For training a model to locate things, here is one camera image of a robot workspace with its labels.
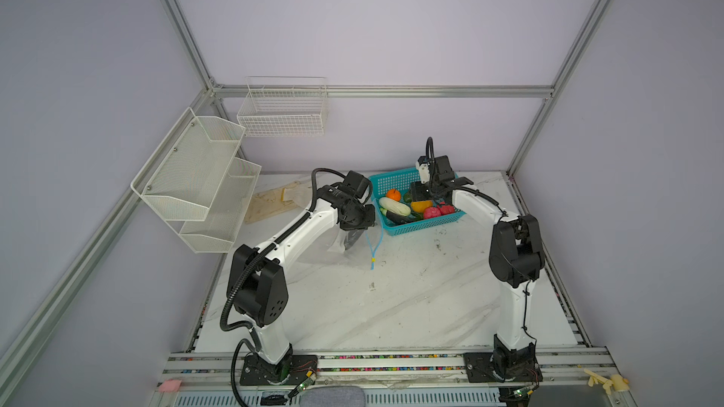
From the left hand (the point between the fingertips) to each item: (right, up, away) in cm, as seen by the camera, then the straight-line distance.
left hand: (368, 224), depth 85 cm
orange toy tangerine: (+10, +10, +25) cm, 29 cm away
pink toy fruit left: (+23, +3, +16) cm, 28 cm away
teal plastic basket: (+13, +15, +26) cm, 33 cm away
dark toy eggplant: (-6, -5, +8) cm, 11 cm away
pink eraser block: (-51, -40, -14) cm, 66 cm away
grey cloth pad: (-9, -41, -17) cm, 45 cm away
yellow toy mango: (+20, +5, +19) cm, 28 cm away
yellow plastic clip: (+64, -39, -14) cm, 76 cm away
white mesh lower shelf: (-42, -2, -9) cm, 43 cm away
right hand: (+16, +12, +15) cm, 25 cm away
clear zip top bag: (-5, -7, +8) cm, 12 cm away
